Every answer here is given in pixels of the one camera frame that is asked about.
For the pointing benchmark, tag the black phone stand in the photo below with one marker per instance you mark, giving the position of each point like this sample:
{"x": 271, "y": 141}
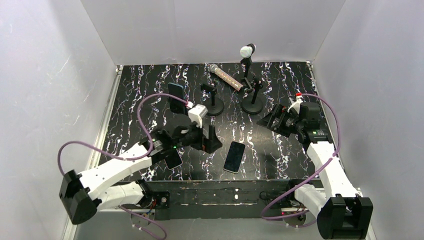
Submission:
{"x": 251, "y": 104}
{"x": 177, "y": 107}
{"x": 214, "y": 105}

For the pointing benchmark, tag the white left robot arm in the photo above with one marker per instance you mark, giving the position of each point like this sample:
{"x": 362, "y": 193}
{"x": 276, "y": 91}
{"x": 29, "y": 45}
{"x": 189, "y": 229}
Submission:
{"x": 83, "y": 194}

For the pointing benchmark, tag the aluminium rail frame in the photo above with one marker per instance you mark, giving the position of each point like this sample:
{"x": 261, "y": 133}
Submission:
{"x": 340, "y": 212}

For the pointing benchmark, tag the white microphone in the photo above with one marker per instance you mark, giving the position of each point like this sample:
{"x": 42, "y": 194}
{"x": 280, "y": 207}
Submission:
{"x": 246, "y": 51}

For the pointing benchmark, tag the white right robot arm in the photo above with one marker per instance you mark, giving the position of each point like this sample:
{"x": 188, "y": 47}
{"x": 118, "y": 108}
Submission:
{"x": 341, "y": 213}

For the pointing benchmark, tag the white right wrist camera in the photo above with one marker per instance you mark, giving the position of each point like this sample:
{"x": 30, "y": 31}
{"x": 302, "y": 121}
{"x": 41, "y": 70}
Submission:
{"x": 296, "y": 104}

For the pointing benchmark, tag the black smartphone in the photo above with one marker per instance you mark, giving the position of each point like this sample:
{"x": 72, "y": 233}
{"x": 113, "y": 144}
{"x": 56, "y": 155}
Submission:
{"x": 234, "y": 157}
{"x": 173, "y": 159}

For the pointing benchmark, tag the glitter handheld microphone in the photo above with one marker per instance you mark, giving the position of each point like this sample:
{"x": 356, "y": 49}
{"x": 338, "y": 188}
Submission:
{"x": 213, "y": 68}

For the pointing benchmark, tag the black phone stand front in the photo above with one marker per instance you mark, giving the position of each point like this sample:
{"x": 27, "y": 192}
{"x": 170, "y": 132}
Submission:
{"x": 177, "y": 107}

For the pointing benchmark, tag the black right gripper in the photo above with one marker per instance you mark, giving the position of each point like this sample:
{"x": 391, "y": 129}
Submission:
{"x": 278, "y": 120}

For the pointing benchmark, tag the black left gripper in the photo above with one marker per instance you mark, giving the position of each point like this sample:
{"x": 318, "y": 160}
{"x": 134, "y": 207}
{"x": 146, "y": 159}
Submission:
{"x": 203, "y": 140}

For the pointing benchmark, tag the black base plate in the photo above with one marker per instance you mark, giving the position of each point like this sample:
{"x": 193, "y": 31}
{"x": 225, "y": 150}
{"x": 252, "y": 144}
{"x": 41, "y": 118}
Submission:
{"x": 214, "y": 199}

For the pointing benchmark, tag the black microphone stand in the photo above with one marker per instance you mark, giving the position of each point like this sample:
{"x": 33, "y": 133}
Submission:
{"x": 247, "y": 62}

